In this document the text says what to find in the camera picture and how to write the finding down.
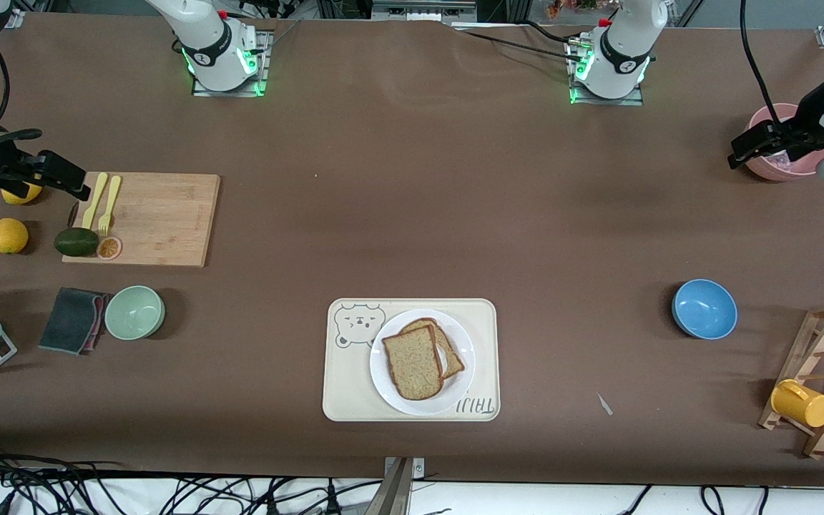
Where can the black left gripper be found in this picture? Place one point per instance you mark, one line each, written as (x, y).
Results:
(808, 121)

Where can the plain brown bread slice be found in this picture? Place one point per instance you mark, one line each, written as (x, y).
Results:
(413, 363)

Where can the white round plate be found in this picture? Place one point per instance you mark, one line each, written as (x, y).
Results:
(423, 406)

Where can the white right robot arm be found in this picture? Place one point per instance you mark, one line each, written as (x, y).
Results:
(204, 43)

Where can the yellow plastic knife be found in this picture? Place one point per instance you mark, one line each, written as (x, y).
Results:
(96, 197)

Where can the pink bowl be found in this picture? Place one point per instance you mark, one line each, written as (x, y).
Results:
(784, 170)

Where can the yellow lemon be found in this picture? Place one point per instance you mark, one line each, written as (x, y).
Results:
(8, 236)
(20, 194)

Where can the yellow plastic fork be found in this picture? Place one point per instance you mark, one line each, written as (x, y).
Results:
(110, 204)

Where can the dark green avocado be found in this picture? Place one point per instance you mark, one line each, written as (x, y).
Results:
(76, 242)

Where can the yellow lemon lower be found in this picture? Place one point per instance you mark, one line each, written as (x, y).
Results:
(8, 236)

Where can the orange slice toy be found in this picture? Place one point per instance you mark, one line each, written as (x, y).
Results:
(109, 248)

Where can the wooden cutting board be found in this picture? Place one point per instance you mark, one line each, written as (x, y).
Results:
(162, 214)

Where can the folded grey cloth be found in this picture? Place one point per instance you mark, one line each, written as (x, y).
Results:
(70, 320)

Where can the pale green bowl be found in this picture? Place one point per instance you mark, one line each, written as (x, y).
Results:
(134, 312)

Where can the blue bowl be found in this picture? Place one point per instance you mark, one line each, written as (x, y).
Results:
(704, 309)

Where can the colourful plastic items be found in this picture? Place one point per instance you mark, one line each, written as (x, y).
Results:
(569, 7)

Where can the yellow mug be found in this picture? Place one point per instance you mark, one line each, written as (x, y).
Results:
(802, 404)

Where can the small white tape scrap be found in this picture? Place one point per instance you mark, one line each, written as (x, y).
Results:
(604, 404)

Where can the cream bear print tray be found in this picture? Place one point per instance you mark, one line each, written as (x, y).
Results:
(344, 386)

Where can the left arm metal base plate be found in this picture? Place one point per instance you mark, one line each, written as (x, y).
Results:
(598, 100)

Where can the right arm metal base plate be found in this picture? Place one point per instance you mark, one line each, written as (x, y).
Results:
(263, 64)

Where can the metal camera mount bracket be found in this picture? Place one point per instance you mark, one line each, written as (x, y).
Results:
(399, 493)

